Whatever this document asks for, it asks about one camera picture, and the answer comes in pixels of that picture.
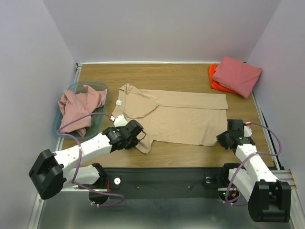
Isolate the folded pink t shirt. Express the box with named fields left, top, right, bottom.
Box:
left=213, top=57, right=262, bottom=99

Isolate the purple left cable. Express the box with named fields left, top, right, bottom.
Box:
left=57, top=112, right=125, bottom=208

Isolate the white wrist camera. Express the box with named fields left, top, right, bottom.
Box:
left=244, top=122, right=253, bottom=137
left=110, top=114, right=128, bottom=127

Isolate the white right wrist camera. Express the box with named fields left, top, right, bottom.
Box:
left=244, top=122, right=253, bottom=137

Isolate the aluminium frame rail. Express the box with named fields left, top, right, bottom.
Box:
left=39, top=62, right=297, bottom=191

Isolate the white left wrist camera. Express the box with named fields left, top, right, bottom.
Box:
left=110, top=114, right=128, bottom=127

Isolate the teal plastic basket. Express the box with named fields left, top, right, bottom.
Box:
left=53, top=81, right=110, bottom=140

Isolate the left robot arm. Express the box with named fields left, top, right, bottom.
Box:
left=29, top=120, right=143, bottom=200

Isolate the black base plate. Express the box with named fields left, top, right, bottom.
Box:
left=84, top=167, right=229, bottom=199

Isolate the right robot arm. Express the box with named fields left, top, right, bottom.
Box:
left=217, top=119, right=292, bottom=223

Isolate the beige t shirt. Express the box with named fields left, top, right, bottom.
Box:
left=112, top=84, right=228, bottom=154

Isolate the folded orange t shirt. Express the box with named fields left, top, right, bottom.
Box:
left=208, top=63, right=238, bottom=94

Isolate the pink crumpled t shirt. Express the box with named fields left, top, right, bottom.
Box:
left=58, top=83, right=108, bottom=137

